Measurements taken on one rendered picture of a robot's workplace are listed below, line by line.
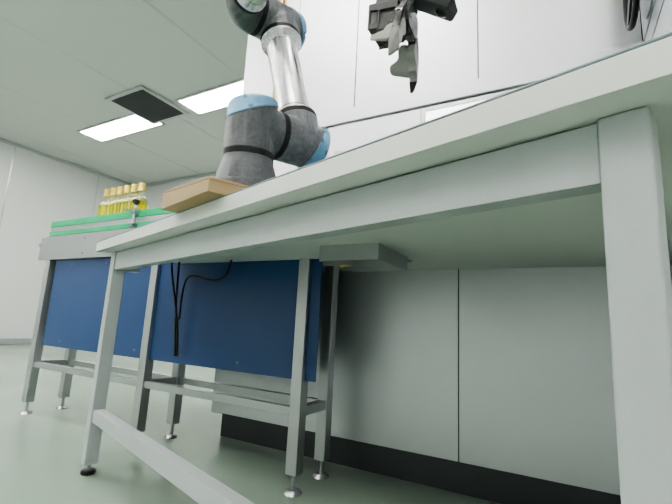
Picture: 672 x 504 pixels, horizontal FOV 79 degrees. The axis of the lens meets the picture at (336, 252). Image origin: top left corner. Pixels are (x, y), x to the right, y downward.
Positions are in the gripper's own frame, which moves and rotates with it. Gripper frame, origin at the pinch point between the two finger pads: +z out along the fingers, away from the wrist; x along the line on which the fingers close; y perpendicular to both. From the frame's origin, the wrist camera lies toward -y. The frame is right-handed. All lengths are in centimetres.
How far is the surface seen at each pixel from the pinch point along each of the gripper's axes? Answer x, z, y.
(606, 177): 30, 29, -29
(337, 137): -74, -20, 51
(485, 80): -73, -34, -6
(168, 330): -46, 64, 105
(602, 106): 31.2, 23.3, -28.2
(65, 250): -52, 34, 186
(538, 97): 31.4, 21.9, -23.0
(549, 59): -74, -39, -26
